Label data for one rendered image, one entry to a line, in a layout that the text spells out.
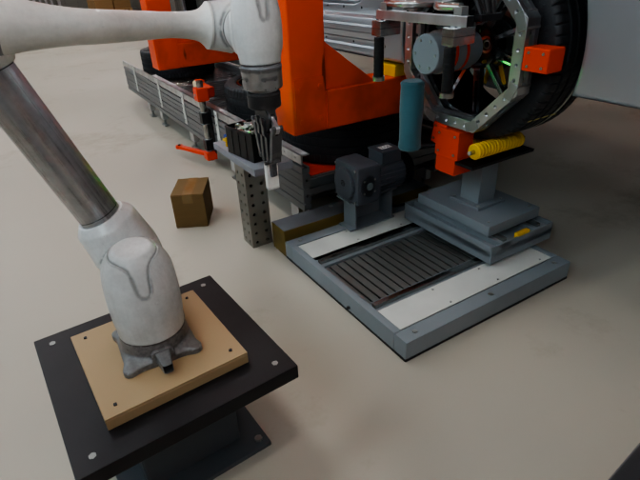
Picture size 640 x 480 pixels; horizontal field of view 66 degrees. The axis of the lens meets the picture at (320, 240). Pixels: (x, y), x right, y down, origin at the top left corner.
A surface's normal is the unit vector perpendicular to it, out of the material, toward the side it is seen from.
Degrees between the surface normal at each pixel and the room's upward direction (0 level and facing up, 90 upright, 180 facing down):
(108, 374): 0
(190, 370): 0
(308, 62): 90
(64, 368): 0
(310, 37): 90
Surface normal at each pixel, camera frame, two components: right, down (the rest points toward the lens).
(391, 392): -0.04, -0.87
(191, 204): 0.07, 0.49
